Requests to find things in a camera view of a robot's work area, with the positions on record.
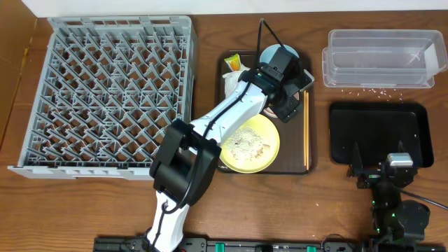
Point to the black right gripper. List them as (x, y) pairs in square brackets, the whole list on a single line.
[(376, 173)]

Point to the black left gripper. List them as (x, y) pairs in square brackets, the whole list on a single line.
[(292, 106)]

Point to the light blue bowl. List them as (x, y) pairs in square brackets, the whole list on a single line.
[(269, 52)]

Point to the pink bowl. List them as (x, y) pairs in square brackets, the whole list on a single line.
[(268, 111)]

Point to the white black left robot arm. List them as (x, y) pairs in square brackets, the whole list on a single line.
[(188, 155)]

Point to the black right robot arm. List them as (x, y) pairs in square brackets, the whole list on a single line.
[(399, 223)]

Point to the grey dishwasher rack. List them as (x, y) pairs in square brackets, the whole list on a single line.
[(109, 88)]

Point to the black plastic bin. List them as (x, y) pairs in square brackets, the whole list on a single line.
[(377, 127)]

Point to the crumpled white napkin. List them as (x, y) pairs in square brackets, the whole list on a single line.
[(231, 81)]

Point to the yellow orange snack wrapper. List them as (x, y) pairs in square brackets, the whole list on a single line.
[(233, 62)]

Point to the dark brown serving tray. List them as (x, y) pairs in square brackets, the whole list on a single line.
[(290, 158)]

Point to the clear plastic container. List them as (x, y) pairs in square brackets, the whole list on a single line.
[(383, 58)]

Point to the yellow plate with rice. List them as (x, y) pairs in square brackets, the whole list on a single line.
[(253, 147)]

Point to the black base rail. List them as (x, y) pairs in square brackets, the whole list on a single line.
[(134, 244)]

